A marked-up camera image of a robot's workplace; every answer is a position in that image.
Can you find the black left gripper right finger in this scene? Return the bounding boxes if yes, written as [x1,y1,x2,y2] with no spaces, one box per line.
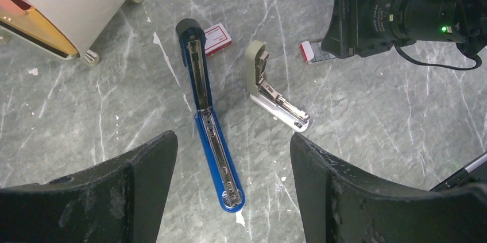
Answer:
[290,133,486,242]

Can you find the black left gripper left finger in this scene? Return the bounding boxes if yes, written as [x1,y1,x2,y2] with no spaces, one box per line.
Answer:
[1,130,178,242]

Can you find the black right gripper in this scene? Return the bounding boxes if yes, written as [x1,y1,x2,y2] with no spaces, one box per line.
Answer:
[321,0,415,59]

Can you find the staple box tray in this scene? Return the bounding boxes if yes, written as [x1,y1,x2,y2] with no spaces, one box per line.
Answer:
[300,41,336,65]

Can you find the beige olive stapler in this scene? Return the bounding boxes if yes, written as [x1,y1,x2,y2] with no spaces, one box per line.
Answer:
[243,40,310,132]

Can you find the red staple box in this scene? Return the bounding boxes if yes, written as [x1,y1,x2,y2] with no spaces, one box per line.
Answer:
[204,23,232,56]

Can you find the blue black stapler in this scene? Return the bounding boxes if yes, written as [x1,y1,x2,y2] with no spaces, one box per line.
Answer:
[175,18,245,213]

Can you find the aluminium frame rail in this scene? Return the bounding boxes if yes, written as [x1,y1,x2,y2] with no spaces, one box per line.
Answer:
[431,152,486,192]

